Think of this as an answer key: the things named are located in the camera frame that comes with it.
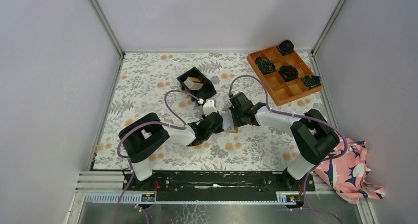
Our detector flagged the yellow leather card holder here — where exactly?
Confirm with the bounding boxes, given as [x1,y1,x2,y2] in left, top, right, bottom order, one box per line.
[221,113,238,133]

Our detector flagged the black plastic card box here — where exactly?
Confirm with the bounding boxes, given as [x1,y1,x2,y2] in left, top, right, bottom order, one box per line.
[176,67,216,105]

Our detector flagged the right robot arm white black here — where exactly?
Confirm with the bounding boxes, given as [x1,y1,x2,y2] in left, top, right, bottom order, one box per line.
[229,92,340,190]

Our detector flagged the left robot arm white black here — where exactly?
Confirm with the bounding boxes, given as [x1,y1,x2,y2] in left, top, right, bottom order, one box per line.
[118,112,223,190]

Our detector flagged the stack of credit cards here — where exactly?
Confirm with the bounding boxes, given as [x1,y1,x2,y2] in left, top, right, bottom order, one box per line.
[183,76,204,91]

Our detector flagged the rolled green tie left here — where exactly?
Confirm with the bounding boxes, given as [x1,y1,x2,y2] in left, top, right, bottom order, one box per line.
[255,57,276,75]

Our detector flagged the rolled green tie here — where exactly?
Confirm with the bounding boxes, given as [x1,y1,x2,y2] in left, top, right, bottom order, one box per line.
[301,75,321,89]
[255,57,276,75]

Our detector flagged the orange wooden compartment tray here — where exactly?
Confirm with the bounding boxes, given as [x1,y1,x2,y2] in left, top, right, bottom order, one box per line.
[247,45,323,106]

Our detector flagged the rolled dark tie centre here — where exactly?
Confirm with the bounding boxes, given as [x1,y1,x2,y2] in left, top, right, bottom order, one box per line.
[279,65,299,82]

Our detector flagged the rolled dark tie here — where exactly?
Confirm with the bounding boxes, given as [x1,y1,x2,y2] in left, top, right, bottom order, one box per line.
[277,39,294,56]
[279,65,299,82]

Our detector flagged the rolled green tie right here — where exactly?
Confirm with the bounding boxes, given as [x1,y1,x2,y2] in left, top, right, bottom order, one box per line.
[301,75,321,89]

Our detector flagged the rolled dark tie top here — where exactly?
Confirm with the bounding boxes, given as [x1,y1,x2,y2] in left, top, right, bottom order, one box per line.
[277,39,294,56]

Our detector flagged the floral patterned table mat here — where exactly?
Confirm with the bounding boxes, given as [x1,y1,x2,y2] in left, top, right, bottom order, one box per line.
[97,52,334,172]

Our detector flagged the pink patterned cloth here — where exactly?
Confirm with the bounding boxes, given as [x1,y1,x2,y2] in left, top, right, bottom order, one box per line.
[314,138,385,204]

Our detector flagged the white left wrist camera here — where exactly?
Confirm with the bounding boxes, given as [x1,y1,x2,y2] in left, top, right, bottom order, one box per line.
[197,99,218,116]

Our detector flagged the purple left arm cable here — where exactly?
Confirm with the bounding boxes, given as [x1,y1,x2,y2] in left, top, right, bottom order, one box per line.
[112,89,202,224]

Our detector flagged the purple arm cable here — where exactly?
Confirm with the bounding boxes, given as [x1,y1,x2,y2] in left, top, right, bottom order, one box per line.
[112,89,202,224]
[228,75,348,223]

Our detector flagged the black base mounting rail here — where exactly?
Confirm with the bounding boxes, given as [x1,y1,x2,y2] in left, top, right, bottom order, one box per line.
[122,170,315,204]

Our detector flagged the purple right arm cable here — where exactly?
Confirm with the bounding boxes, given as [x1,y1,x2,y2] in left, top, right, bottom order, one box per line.
[228,75,348,223]

